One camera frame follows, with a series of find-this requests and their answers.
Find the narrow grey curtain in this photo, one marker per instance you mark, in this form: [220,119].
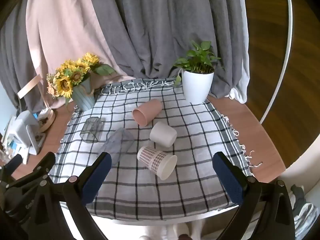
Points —
[15,67]

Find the grey striped cloth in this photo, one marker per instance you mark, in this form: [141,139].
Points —
[303,220]

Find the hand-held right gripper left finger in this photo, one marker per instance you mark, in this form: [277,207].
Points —
[97,178]

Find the pink cup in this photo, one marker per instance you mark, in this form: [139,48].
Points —
[150,110]

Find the dark faceted glass cup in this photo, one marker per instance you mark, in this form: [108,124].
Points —
[91,130]

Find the white cup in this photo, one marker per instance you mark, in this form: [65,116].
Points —
[163,135]

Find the white hoop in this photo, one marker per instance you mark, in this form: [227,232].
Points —
[287,42]

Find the pale blue-white clutter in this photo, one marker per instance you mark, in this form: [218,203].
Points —
[7,140]

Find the sunflower bouquet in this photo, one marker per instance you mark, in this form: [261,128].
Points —
[71,73]

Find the green leafy plant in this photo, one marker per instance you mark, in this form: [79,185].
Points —
[197,60]

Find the white desktop device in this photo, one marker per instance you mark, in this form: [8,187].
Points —
[25,130]

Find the white curtain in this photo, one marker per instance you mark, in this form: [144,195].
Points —
[241,90]

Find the white plant pot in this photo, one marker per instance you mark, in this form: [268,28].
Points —
[197,86]

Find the black-and-white checked cloth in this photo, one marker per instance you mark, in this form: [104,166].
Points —
[175,192]

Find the wide grey curtain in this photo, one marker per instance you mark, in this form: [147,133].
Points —
[170,25]

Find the grey-green ribbed vase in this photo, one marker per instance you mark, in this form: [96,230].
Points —
[83,97]

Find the checked-pattern paper cup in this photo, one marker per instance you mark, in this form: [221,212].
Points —
[155,158]

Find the pink curtain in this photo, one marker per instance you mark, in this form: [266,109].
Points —
[67,30]

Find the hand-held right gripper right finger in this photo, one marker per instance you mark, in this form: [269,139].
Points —
[228,180]

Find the round wooden tray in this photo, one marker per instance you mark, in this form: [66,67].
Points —
[48,121]

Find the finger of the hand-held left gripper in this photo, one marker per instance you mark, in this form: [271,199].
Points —
[13,164]
[41,165]

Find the clear ribbed glass cup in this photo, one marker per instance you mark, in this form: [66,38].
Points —
[119,142]

